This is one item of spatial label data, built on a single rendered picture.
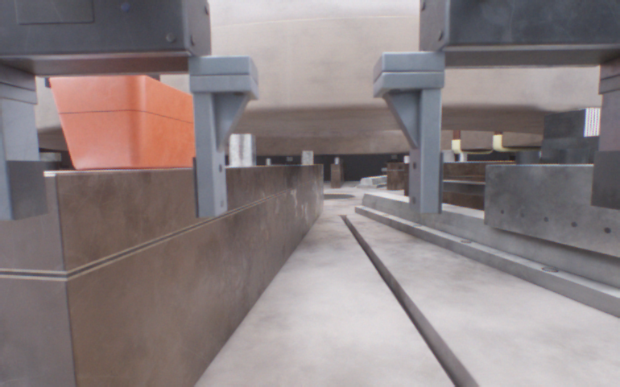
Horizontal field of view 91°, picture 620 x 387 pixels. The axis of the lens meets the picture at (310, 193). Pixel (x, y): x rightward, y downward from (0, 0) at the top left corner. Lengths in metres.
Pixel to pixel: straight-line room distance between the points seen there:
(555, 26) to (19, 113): 0.35
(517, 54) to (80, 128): 0.49
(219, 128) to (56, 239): 0.22
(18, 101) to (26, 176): 0.05
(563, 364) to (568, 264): 0.45
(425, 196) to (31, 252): 0.37
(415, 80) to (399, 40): 0.83
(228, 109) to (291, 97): 0.77
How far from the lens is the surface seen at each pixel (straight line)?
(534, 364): 0.78
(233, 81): 0.21
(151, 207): 0.47
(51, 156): 3.74
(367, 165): 7.37
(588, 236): 1.05
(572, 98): 1.35
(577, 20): 0.26
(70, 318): 0.40
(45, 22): 0.26
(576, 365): 0.81
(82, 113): 0.52
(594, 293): 1.09
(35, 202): 0.29
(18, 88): 0.29
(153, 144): 0.49
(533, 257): 1.26
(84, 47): 0.24
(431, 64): 0.22
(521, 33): 0.24
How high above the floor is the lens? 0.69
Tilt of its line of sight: 6 degrees down
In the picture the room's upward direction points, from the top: 1 degrees counter-clockwise
